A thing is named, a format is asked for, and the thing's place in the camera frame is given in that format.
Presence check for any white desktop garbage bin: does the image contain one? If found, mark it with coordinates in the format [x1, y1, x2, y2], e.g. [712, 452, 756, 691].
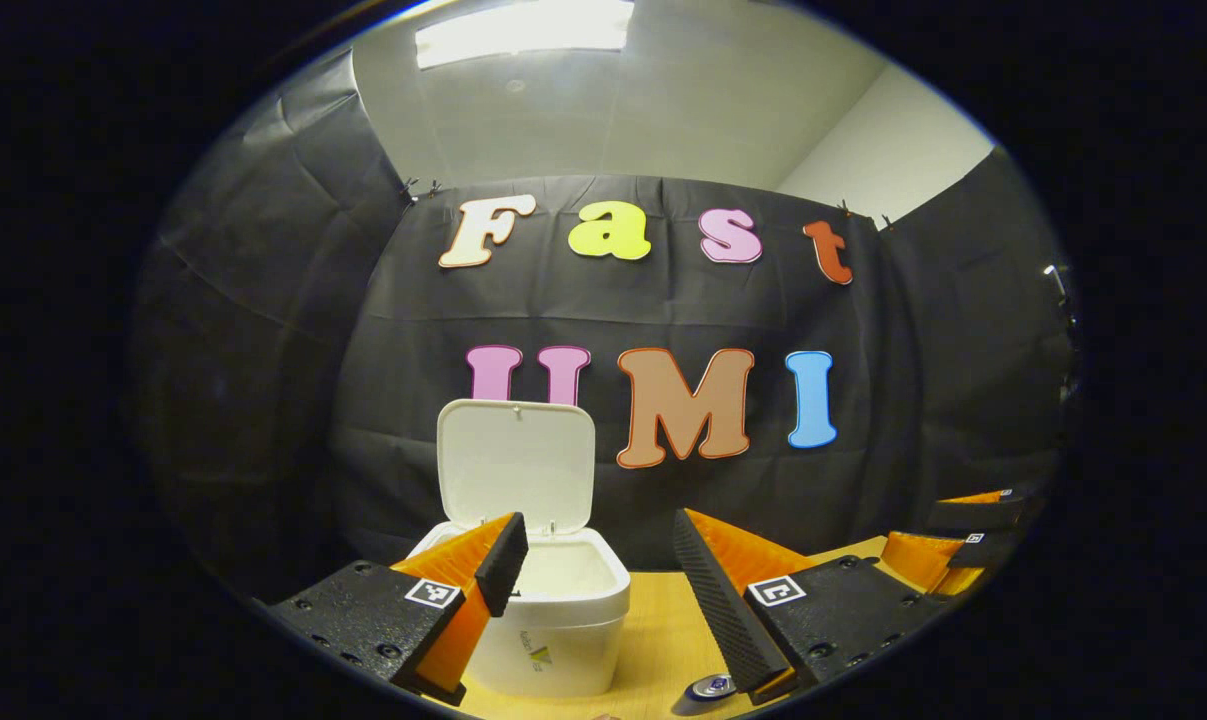
[408, 398, 632, 698]

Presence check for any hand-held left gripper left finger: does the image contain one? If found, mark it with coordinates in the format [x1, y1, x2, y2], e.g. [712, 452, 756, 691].
[268, 512, 530, 706]

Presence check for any ceiling light panel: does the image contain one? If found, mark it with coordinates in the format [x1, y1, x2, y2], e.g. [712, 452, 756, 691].
[415, 0, 634, 69]

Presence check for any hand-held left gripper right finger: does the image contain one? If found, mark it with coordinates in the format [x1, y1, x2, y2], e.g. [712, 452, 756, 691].
[671, 507, 949, 706]

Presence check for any wooden desktop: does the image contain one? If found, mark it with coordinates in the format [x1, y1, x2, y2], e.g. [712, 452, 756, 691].
[433, 535, 964, 720]

